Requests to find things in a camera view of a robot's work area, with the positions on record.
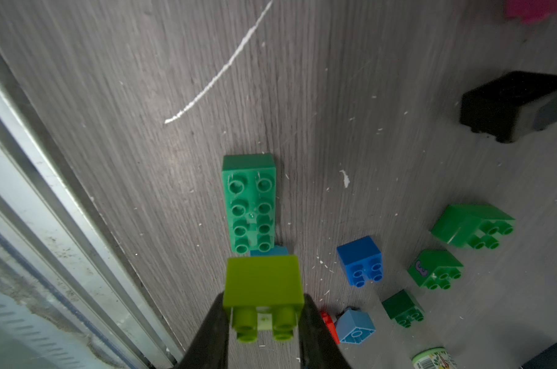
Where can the light green tall lego brick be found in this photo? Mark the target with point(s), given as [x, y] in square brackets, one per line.
[473, 226]

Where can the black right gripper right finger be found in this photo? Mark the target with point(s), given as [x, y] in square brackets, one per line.
[316, 346]

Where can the dark green lego brick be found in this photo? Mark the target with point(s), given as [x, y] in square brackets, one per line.
[404, 309]

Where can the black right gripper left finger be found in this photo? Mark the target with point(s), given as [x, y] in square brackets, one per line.
[209, 348]

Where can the small green lego brick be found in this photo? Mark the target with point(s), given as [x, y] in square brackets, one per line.
[435, 269]

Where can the cyan overturned lego brick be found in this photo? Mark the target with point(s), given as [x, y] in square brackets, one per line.
[275, 251]

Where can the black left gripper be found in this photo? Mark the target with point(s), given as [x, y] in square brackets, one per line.
[509, 107]

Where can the green long lego plate brick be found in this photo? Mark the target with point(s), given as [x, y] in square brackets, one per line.
[249, 184]

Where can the light blue lego brick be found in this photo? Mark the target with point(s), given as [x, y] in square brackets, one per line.
[354, 326]

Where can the magenta lego brick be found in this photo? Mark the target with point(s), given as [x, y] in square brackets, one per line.
[530, 11]

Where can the red lego brick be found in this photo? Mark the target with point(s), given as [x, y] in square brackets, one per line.
[330, 324]

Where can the lime green lego brick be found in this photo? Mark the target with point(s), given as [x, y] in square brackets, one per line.
[263, 286]

